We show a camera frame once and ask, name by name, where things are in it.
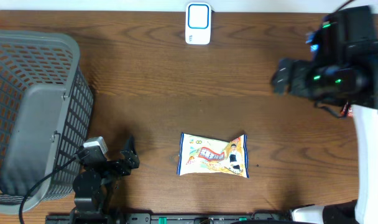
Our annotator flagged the large yellow snack bag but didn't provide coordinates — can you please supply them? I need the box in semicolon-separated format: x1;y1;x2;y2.
177;133;249;178

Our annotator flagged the red chocolate bar wrapper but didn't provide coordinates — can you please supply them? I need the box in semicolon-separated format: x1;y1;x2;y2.
341;102;353;118

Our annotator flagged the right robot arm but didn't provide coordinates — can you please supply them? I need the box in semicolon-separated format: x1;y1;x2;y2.
271;6;378;223

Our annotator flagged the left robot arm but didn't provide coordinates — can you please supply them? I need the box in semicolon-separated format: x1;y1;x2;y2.
70;136;140;223

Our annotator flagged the white barcode scanner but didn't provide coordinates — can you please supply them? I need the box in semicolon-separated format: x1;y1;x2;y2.
185;2;212;45

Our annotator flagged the grey plastic basket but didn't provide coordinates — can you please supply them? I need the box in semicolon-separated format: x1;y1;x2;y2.
0;30;94;215

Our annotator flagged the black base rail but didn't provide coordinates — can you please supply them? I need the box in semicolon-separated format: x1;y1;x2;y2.
45;212;293;224

